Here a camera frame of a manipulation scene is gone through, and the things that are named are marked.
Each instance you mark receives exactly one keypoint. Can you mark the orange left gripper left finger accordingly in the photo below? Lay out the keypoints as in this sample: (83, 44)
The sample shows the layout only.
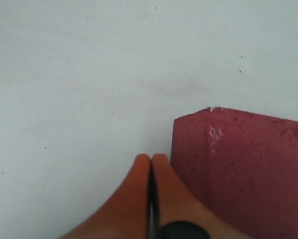
(125, 215)

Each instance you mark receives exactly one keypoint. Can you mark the red brick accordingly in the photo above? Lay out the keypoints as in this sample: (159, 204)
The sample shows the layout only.
(242, 166)

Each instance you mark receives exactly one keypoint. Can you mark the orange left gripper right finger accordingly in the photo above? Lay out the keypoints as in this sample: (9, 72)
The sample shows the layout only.
(177, 213)

